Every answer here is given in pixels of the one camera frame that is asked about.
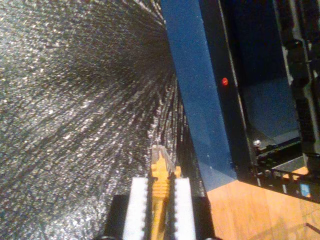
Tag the blue base panel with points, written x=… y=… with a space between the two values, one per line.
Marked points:
x=195 y=100

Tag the black bubble-wrap mat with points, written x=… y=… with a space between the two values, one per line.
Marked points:
x=62 y=100

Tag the small red round light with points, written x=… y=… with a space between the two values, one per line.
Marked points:
x=225 y=81

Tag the black perforated rack post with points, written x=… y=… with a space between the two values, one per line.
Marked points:
x=287 y=182

